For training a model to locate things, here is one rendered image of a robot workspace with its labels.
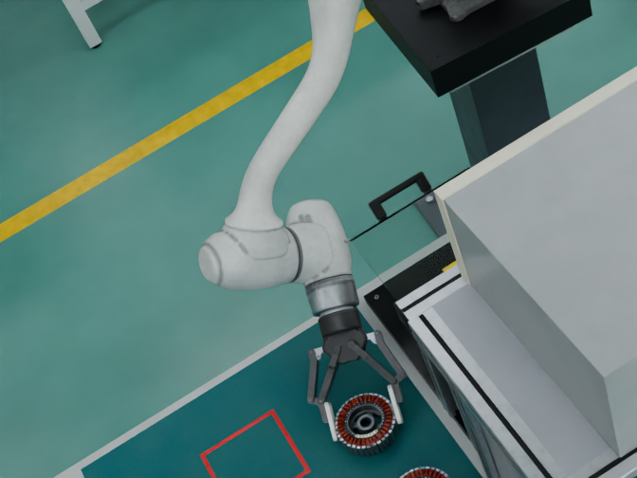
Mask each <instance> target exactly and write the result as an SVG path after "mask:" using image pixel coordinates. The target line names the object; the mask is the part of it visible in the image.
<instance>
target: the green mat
mask: <svg viewBox="0 0 637 478"><path fill-rule="evenodd" d="M322 344H323V339H322V335H321V332H320V328H319V323H318V322H317V323H316V324H314V325H312V326H311V327H309V328H307V329H306V330H304V331H303V332H301V333H299V334H298V335H297V336H296V337H294V338H292V339H291V340H289V341H287V342H285V343H284V344H282V345H280V346H279V347H277V348H276V349H274V350H272V351H271V352H269V353H268V354H266V355H264V356H263V357H261V358H259V359H257V360H256V361H254V362H252V363H251V364H249V365H248V366H247V367H245V368H244V369H242V370H241V371H239V372H237V373H236V374H234V375H232V376H231V377H229V378H227V379H225V380H224V381H222V382H221V383H219V384H217V385H216V386H214V387H212V388H211V389H209V390H208V391H206V392H204V393H203V394H201V395H200V396H198V397H197V398H195V399H194V400H192V401H190V402H189V403H187V404H185V405H184V406H182V407H181V408H179V409H177V410H176V411H174V412H173V413H171V414H169V415H167V416H165V417H164V418H162V419H161V420H159V421H157V422H156V423H154V424H153V425H152V426H150V427H149V428H147V429H146V430H144V431H142V432H140V433H138V434H137V435H135V436H134V437H132V438H130V439H129V440H127V441H126V442H124V443H122V444H121V445H119V446H117V447H116V448H114V449H113V450H110V451H109V452H107V453H106V454H104V455H103V456H102V457H100V458H99V459H97V460H95V461H94V462H92V463H90V464H89V465H87V466H86V467H84V468H82V469H81V471H82V474H83V477H84V478H211V476H210V474H209V472H208V470H207V468H206V466H205V464H204V462H203V460H202V458H201V457H200V454H202V453H203V452H205V451H206V450H209V449H210V448H212V447H213V446H215V445H216V444H218V443H220V442H221V441H223V440H224V439H226V438H228V437H229V436H231V435H232V434H234V433H236V432H237V431H239V430H240V429H242V428H243V427H245V426H246V425H248V424H250V423H251V422H253V421H254V420H256V419H258V418H259V417H261V416H262V415H264V414H266V413H268V412H269V411H271V410H273V409H274V411H275V413H276V414H277V416H278V418H279V419H280V421H281V422H282V424H283V425H284V427H285V429H286V430H287V432H288V434H289V435H290V437H291V439H292V440H293V442H294V443H295V445H296V447H297V448H298V450H299V452H300V454H301V456H302V457H303V459H304V460H305V462H306V464H307V465H308V467H309V469H310V470H311V471H310V472H309V473H307V474H306V475H304V476H302V477H301V478H400V477H401V476H402V475H404V476H405V473H406V472H408V473H409V474H410V470H411V469H413V470H414V472H415V469H416V468H419V469H420V467H425V468H426V467H430V468H431V467H433V468H436V469H439V470H442V471H443V472H444V473H446V474H447V475H448V476H449V477H450V478H482V476H481V475H480V473H479V472H478V471H477V469H476V468H475V467H474V465H473V464H472V463H471V461H470V460H469V458H468V457H467V456H466V454H465V453H464V451H463V450H462V449H461V447H460V446H459V445H458V443H457V442H456V441H455V439H454V438H453V436H452V435H451V434H450V432H449V431H448V430H447V428H446V427H445V425H444V424H443V423H442V421H441V420H440V419H439V417H438V416H437V415H436V413H435V412H434V411H433V410H432V409H431V407H430V406H429V405H428V403H427V402H426V400H425V399H424V398H423V396H422V395H421V394H420V392H419V391H418V390H417V388H416V387H415V385H414V384H413V383H412V381H411V380H410V378H409V377H407V378H405V379H403V380H402V381H401V382H400V389H401V393H402V396H403V402H400V403H398V404H399V408H400V411H401V415H402V417H403V421H404V423H403V424H399V427H398V428H399V431H398V434H397V436H395V439H394V441H392V444H391V445H390V444H389V447H388V448H384V449H385V450H383V451H381V450H379V451H380V452H379V453H378V454H376V453H375V452H374V455H371V454H370V456H366V455H364V456H360V454H359V455H355V454H353V453H351V452H350V451H347V450H346V449H345V448H344V447H343V446H342V444H341V442H340V441H334V440H333V436H332V433H331V429H330V425H329V422H328V423H324V422H323V421H322V418H321V413H320V409H319V406H318V405H316V404H309V403H308V402H307V394H308V382H309V371H310V359H309V356H308V350H309V349H316V348H320V347H322ZM365 351H366V352H368V353H369V354H370V355H371V356H372V357H373V358H374V359H375V360H376V361H378V362H379V363H380V364H381V365H382V366H383V367H384V368H385V369H387V370H388V371H389V372H390V373H391V374H392V375H393V376H396V375H397V373H396V372H395V370H394V369H393V368H392V366H391V364H390V363H389V361H388V360H387V358H386V357H385V356H384V354H383V353H382V351H381V350H380V348H379V347H378V345H377V343H373V342H372V341H371V340H368V342H367V345H366V348H365ZM330 359H331V358H330V357H329V356H327V355H326V354H325V353H322V355H321V359H320V360H319V369H318V391H317V397H319V394H320V391H321V388H322V385H323V381H324V379H325V376H326V373H327V370H328V366H329V362H330ZM388 385H391V384H390V383H389V382H388V381H387V380H386V379H385V378H384V377H383V376H381V375H380V374H379V373H378V372H377V371H376V370H375V369H374V368H373V367H372V366H371V365H370V364H369V363H368V362H367V361H366V360H364V359H363V358H361V359H360V360H356V361H350V362H348V363H346V364H339V366H338V369H337V373H336V376H335V379H334V382H333V385H332V388H331V391H330V394H329V396H328V399H327V402H331V404H332V408H333V412H334V416H335V419H336V416H337V413H339V411H338V410H339V409H340V408H341V409H342V407H341V406H342V405H343V404H345V402H346V401H347V400H349V401H350V398H353V399H355V398H354V396H356V395H358V397H359V395H361V394H363V395H364V394H366V393H368V394H369V393H373V394H378V395H382V396H384V397H385V398H386V399H388V400H389V401H390V403H391V397H390V394H389V390H388V387H387V386H388ZM350 402H351V401H350ZM391 404H392V403H391ZM345 405H346V404H345ZM205 456H206V458H207V460H208V462H209V465H210V466H211V468H212V470H213V472H214V474H215V476H216V478H294V477H296V476H297V475H299V474H300V473H302V472H304V471H305V469H304V467H303V465H302V464H301V462H300V460H299V458H298V456H297V455H296V454H295V452H294V451H293V449H292V448H291V446H290V444H289V443H288V441H287V439H286V438H285V436H284V434H283V433H282V430H281V429H280V427H279V425H278V424H277V422H276V420H275V419H274V417H273V416H272V414H271V415H269V416H268V417H266V418H265V419H263V420H261V421H260V422H258V423H257V424H255V425H253V426H252V427H250V428H249V429H247V430H246V431H244V432H242V433H240V434H239V435H237V436H235V437H234V438H232V439H231V440H229V441H227V443H225V444H224V445H222V446H220V447H219V448H217V449H216V450H213V451H212V452H210V453H209V454H207V455H205Z"/></svg>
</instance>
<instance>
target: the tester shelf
mask: <svg viewBox="0 0 637 478"><path fill-rule="evenodd" d="M393 305H394V307H395V310H396V312H397V315H398V317H399V320H400V321H401V322H402V323H403V324H404V325H405V327H406V328H407V329H408V331H409V332H410V333H411V335H412V336H413V337H414V339H415V340H416V341H417V342H418V344H419V345H420V346H421V348H422V349H423V350H424V352H425V353H426V354H427V355H428V357H429V358H430V360H431V361H432V362H433V364H434V365H435V366H436V367H437V369H438V370H439V371H440V373H441V374H442V375H443V377H444V378H445V379H446V381H447V382H448V383H449V385H450V386H451V387H452V389H453V390H454V391H455V392H456V394H457V395H458V396H459V398H460V399H461V400H462V401H463V403H464V404H465V406H466V407H467V408H468V410H469V411H470V412H472V414H473V415H474V416H475V418H476V419H477V420H478V422H479V423H480V424H481V425H482V427H483V428H484V430H485V431H486V432H487V434H488V435H489V436H490V437H491V439H492V440H493V441H494V443H495V444H496V445H497V447H498V448H499V449H500V451H501V452H502V453H503V455H504V456H505V457H506V459H507V460H508V461H509V462H510V464H511V465H512V466H513V468H514V469H515V470H516V472H517V473H518V474H519V476H520V477H521V478H637V448H635V449H634V450H632V451H630V452H629V453H627V454H626V455H624V456H623V457H621V458H620V457H619V456H618V455H617V454H616V453H615V452H614V451H613V449H612V448H611V447H610V446H609V445H608V443H607V442H606V441H605V440H604V439H603V438H602V436H601V435H600V434H599V433H598V432H597V431H596V429H595V428H594V427H593V426H592V425H591V423H590V422H589V421H588V420H587V419H586V418H585V416H584V415H583V414H582V413H581V412H579V410H578V409H577V408H576V407H575V406H574V404H573V403H572V402H571V401H570V399H569V398H567V396H566V395H565V394H564V393H563V392H562V391H561V389H560V388H559V387H558V386H557V385H556V384H555V382H554V381H553V380H552V379H551V378H550V376H549V375H548V374H547V373H546V372H545V371H544V369H543V368H542V367H541V366H540V365H539V364H538V362H537V361H536V360H535V359H534V358H533V356H532V355H531V354H530V353H529V352H528V351H527V349H526V348H525V347H524V346H523V345H522V344H521V342H520V341H519V340H518V339H517V338H516V336H515V335H514V334H513V333H512V332H511V331H510V329H509V328H508V327H507V326H506V325H505V324H504V322H503V321H502V320H501V319H500V318H499V316H498V315H497V314H496V313H495V312H494V311H493V310H492V308H491V307H490V306H489V305H488V304H487V303H486V301H485V300H484V299H483V298H482V297H481V295H480V294H479V293H478V292H477V291H476V290H475V288H474V287H473V286H472V285H469V284H468V283H467V282H466V281H465V280H464V278H462V275H461V272H460V270H459V267H458V264H457V265H455V266H454V267H451V268H450V269H448V270H447V271H445V272H443V273H442V274H440V275H439V276H437V277H435V278H434V279H432V280H431V281H429V282H427V283H426V284H424V285H422V286H420V287H419V288H417V289H416V290H414V291H412V292H411V293H410V294H409V295H407V296H405V297H404V298H402V299H401V300H399V301H397V302H396V303H393Z"/></svg>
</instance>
